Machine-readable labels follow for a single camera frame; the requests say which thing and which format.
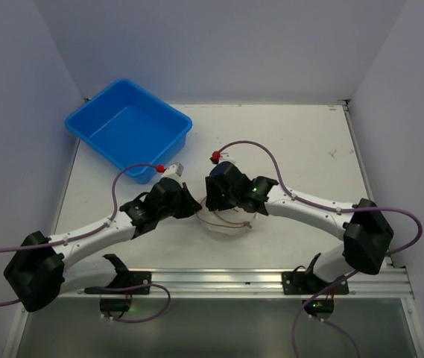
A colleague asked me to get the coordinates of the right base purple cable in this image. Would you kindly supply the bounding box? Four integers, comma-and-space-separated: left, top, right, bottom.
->
291, 270, 361, 358

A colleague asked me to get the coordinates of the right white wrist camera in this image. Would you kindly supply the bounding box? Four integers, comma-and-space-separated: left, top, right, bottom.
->
210, 151, 236, 167

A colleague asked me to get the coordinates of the round beige mesh laundry bag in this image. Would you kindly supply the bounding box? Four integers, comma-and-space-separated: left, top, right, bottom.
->
196, 207, 257, 239

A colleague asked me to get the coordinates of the aluminium mounting rail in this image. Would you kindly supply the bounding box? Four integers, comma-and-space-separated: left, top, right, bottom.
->
60, 261, 414, 298

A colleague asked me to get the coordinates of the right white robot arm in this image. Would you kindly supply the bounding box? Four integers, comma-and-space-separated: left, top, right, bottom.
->
205, 161, 393, 291

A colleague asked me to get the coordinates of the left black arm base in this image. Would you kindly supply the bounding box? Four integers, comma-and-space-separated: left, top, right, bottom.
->
84, 254, 152, 318

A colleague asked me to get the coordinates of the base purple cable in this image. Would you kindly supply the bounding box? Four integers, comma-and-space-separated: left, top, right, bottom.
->
291, 270, 361, 358
101, 283, 171, 324

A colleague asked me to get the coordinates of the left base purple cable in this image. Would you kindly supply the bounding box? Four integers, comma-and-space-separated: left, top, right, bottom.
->
101, 283, 171, 324

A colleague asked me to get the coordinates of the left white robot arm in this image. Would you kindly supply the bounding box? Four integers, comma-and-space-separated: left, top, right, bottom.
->
4, 178, 201, 313

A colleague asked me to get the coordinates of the blue plastic bin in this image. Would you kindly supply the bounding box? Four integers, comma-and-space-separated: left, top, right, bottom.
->
65, 79, 193, 170

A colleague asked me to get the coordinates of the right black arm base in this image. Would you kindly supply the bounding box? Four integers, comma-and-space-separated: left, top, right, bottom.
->
281, 254, 349, 320

